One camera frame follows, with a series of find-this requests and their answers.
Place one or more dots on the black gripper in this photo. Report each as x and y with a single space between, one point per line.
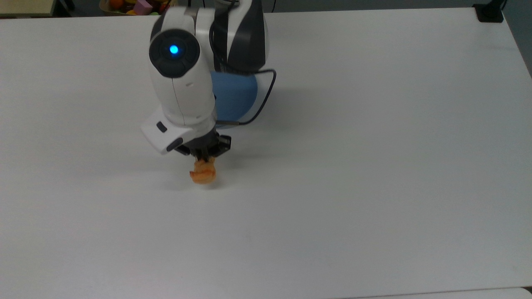
208 145

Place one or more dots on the orange glazed bread roll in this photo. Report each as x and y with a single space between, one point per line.
203 173

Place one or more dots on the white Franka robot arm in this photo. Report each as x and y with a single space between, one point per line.
183 91

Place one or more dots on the blue round plate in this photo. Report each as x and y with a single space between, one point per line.
235 95

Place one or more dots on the purple toy block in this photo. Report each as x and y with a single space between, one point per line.
142 7

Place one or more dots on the basket of toy food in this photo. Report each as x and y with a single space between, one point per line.
124 6

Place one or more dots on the wooden furniture piece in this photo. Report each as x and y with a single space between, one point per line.
25 6

